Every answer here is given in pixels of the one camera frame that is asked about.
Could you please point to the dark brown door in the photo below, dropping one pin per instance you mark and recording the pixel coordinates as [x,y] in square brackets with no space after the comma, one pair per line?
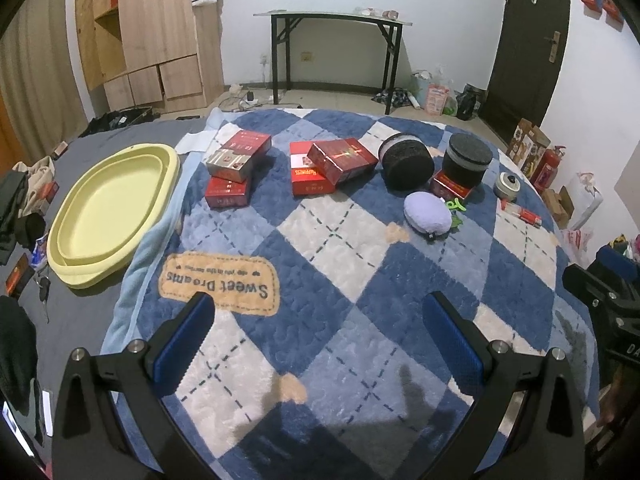
[530,50]

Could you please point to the green leaf charm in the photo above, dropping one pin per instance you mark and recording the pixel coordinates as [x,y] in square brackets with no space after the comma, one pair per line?
[456,220]

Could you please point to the beige curtain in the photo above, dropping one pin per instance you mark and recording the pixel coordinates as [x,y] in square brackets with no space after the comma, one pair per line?
[40,85]

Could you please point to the white power strip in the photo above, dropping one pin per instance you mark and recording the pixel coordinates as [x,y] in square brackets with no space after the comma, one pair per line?
[249,104]

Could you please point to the plastic bags under table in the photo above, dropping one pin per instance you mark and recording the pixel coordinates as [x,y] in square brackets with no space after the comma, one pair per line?
[432,95]

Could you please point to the red fire extinguisher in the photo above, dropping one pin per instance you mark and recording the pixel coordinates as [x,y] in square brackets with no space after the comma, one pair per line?
[547,167]

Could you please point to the small brown box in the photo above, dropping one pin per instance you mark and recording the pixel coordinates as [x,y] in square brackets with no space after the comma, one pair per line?
[60,149]

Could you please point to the black sponge cylinder white band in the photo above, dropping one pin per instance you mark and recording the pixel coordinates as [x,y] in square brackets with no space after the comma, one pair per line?
[406,162]

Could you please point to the yellow plastic basin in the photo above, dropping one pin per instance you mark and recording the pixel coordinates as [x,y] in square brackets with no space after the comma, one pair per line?
[102,215]

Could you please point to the green plastic clip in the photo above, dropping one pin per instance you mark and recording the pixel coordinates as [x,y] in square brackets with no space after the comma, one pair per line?
[456,205]

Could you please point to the brown cardboard box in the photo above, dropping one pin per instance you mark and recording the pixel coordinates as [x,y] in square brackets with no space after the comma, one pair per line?
[557,205]

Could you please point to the beige clothing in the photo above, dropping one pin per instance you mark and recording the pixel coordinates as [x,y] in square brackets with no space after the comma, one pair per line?
[35,180]

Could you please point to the black bag by door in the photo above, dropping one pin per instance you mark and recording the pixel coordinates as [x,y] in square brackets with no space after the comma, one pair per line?
[470,102]

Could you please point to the wooden wardrobe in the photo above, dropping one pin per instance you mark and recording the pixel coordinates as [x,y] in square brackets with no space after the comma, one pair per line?
[155,35]

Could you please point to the black clothing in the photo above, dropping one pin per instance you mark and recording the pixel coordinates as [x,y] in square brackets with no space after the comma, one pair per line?
[15,350]

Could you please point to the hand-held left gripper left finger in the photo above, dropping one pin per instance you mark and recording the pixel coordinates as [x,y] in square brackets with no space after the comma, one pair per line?
[182,345]

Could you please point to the black sponge cylinder grey band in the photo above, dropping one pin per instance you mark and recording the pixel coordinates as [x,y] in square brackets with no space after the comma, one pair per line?
[467,157]

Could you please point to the key bunch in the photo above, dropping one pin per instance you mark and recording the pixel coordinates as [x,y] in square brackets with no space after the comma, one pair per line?
[44,290]

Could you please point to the small dark red pack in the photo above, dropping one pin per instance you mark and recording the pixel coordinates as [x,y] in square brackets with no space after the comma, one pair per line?
[19,275]

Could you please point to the grey bedsheet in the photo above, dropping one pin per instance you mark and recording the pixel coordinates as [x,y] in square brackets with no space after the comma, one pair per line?
[85,325]

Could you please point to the black folding table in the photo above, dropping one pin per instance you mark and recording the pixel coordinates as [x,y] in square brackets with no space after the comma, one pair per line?
[330,17]

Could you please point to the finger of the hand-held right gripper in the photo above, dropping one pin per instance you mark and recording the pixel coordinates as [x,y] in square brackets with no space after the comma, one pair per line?
[592,287]
[617,265]

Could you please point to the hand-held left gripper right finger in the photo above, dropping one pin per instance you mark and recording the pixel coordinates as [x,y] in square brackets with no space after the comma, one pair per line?
[452,347]

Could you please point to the black open suitcase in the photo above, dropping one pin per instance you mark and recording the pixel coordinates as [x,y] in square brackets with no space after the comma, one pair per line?
[120,119]

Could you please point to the round tin with black knob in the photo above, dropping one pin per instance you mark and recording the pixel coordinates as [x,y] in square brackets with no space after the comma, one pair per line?
[507,186]

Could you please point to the yellowish wall socket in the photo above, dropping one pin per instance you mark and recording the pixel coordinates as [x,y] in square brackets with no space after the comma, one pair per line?
[306,56]

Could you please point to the red and silver box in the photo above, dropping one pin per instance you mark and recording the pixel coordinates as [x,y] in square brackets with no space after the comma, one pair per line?
[237,152]

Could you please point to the blue plaid fleece blanket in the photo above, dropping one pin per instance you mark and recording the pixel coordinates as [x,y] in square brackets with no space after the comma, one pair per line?
[350,285]

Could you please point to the printed carton boxes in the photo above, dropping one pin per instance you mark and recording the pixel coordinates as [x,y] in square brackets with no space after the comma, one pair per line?
[527,142]

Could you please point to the dark green jacket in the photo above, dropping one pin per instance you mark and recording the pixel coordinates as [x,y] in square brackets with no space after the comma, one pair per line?
[12,210]

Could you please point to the pale purple plush pouch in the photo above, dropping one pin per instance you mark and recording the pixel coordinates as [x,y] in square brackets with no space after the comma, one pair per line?
[426,212]

